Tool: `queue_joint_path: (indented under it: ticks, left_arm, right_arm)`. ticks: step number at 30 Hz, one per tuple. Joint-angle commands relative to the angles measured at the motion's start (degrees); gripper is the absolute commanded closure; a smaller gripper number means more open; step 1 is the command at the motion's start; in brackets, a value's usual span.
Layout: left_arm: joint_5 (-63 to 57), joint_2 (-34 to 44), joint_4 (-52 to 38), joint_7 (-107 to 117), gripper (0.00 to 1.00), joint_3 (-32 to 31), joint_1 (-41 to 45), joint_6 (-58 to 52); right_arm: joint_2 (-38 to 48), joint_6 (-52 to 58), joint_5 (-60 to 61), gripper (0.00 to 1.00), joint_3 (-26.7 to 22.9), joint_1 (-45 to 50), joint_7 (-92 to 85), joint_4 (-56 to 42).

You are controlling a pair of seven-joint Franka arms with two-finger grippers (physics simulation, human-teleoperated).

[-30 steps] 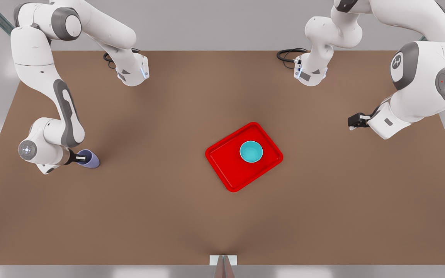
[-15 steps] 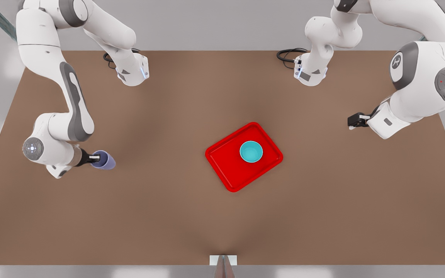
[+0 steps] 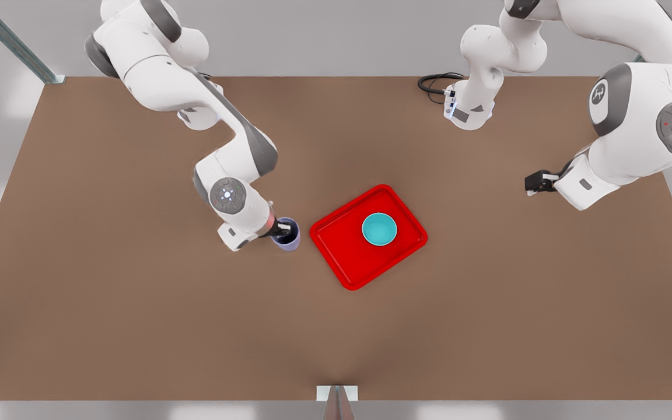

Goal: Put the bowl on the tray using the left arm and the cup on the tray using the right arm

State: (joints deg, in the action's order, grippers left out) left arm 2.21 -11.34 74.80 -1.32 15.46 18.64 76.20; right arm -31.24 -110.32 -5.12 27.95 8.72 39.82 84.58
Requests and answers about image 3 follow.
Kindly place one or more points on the lavender cup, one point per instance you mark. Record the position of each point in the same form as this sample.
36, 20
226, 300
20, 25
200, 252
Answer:
289, 238

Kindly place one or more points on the teal bowl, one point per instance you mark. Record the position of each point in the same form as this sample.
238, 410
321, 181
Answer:
379, 228

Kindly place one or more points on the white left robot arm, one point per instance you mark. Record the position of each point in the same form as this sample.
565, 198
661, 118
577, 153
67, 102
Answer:
633, 122

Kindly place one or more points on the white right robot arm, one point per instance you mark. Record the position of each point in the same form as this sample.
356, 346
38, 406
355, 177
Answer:
161, 81

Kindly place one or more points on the red tray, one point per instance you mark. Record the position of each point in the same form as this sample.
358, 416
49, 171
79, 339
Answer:
365, 245

